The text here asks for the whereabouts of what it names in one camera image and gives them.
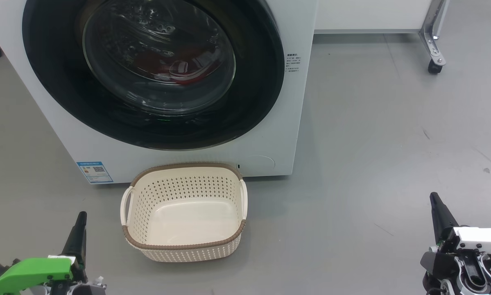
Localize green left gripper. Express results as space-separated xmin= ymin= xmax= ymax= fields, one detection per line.
xmin=0 ymin=211 xmax=106 ymax=295

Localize white front-load washing machine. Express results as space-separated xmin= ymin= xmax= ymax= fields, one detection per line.
xmin=0 ymin=0 xmax=319 ymax=185

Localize round drain filter cover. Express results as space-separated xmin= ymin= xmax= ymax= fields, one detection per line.
xmin=245 ymin=155 xmax=275 ymax=171

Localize blue energy label sticker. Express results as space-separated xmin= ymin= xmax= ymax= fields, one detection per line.
xmin=76 ymin=161 xmax=113 ymax=184

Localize white partition panel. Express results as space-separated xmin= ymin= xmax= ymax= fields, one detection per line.
xmin=314 ymin=0 xmax=434 ymax=34

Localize printed text notice label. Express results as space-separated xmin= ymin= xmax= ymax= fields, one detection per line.
xmin=285 ymin=52 xmax=300 ymax=73

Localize grey metal leg with caster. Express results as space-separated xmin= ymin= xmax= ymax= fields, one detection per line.
xmin=419 ymin=0 xmax=450 ymax=75

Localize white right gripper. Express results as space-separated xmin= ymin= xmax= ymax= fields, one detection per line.
xmin=419 ymin=192 xmax=491 ymax=295

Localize dark round washer door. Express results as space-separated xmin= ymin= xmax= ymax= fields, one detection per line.
xmin=22 ymin=0 xmax=285 ymax=151

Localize cream perforated laundry basket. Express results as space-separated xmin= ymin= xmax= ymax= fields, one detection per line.
xmin=120 ymin=162 xmax=248 ymax=263

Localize red and white garment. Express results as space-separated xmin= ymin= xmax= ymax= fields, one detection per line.
xmin=135 ymin=41 xmax=215 ymax=86

